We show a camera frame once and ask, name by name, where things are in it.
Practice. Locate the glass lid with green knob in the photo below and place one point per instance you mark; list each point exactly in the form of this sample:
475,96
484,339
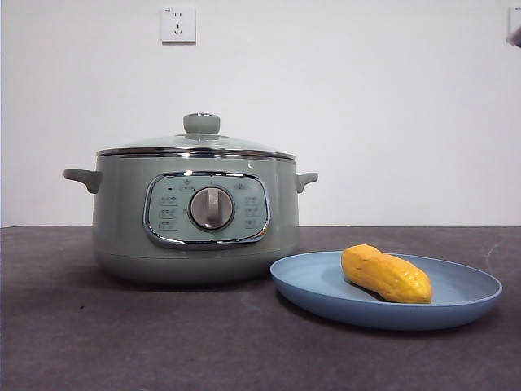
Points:
201,124

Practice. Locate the yellow corn cob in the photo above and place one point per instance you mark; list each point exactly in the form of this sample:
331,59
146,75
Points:
386,275

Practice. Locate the blue round plate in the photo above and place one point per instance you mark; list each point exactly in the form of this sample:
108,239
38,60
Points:
317,285

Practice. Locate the pale green electric steamer pot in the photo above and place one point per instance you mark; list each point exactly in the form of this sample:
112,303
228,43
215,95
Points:
122,228

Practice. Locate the white wall power socket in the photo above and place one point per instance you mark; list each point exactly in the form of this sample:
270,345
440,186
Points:
178,25

